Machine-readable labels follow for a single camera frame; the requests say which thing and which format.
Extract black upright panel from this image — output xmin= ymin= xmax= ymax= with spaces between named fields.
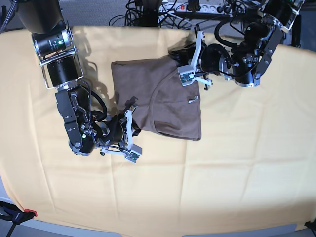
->
xmin=291 ymin=15 xmax=302 ymax=48

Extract black table post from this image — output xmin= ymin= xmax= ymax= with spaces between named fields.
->
xmin=140 ymin=0 xmax=161 ymax=27

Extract braided black white cable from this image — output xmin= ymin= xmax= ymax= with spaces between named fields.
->
xmin=0 ymin=0 xmax=18 ymax=33

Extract yellow tablecloth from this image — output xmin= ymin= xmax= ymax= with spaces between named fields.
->
xmin=0 ymin=30 xmax=316 ymax=237

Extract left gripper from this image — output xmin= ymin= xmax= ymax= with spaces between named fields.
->
xmin=168 ymin=42 xmax=234 ymax=74

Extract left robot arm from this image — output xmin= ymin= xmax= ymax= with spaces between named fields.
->
xmin=169 ymin=0 xmax=305 ymax=87

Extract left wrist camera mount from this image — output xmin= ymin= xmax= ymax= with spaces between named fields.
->
xmin=178 ymin=24 xmax=213 ymax=90

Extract white power strip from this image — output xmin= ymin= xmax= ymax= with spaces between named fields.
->
xmin=158 ymin=2 xmax=233 ymax=15

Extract black clamp with red tip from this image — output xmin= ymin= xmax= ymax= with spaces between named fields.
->
xmin=0 ymin=201 xmax=38 ymax=237

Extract black clamp right corner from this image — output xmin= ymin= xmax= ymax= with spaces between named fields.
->
xmin=304 ymin=219 xmax=316 ymax=236

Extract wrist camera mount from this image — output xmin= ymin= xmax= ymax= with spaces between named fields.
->
xmin=100 ymin=107 xmax=142 ymax=163
xmin=178 ymin=24 xmax=213 ymax=90

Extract brown T-shirt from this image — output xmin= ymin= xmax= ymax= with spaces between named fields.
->
xmin=111 ymin=56 xmax=201 ymax=141

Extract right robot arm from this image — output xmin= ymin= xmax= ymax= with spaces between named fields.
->
xmin=12 ymin=0 xmax=142 ymax=162

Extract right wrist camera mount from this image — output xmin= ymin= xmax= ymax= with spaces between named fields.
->
xmin=100 ymin=107 xmax=142 ymax=163

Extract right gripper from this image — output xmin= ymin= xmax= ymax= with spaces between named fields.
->
xmin=95 ymin=96 xmax=141 ymax=151

